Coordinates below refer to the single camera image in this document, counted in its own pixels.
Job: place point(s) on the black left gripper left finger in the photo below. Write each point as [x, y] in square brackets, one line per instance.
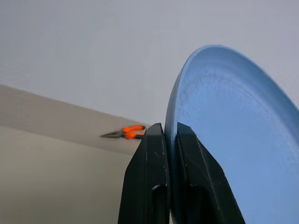
[144, 177]

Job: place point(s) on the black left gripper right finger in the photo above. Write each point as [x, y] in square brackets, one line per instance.
[203, 182]

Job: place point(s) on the blue plate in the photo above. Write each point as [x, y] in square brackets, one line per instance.
[236, 121]

